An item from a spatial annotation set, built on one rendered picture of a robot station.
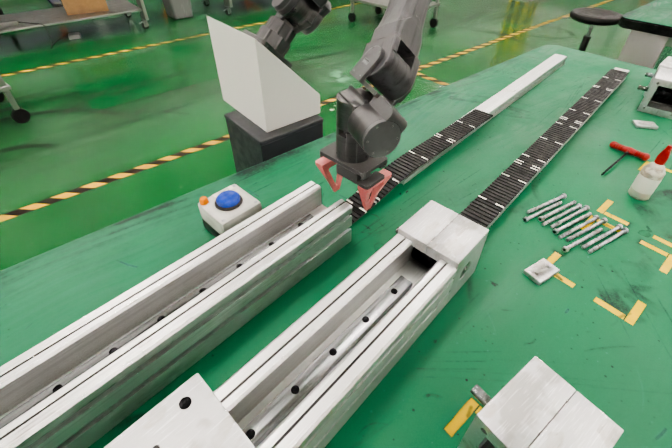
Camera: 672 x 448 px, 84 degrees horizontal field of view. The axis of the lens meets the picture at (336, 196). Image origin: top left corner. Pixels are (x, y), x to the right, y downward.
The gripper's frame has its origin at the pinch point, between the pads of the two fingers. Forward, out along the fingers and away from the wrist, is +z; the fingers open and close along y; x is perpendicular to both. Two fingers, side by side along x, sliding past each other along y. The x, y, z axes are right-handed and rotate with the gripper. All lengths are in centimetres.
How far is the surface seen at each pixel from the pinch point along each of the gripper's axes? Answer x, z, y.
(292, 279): -18.9, 2.6, 5.0
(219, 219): -21.1, -1.5, -10.4
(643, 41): 204, 15, 11
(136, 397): -43.0, 2.3, 5.1
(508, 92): 67, 1, 0
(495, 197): 19.4, 1.1, 18.9
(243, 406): -35.5, -2.0, 16.9
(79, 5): 84, 50, -463
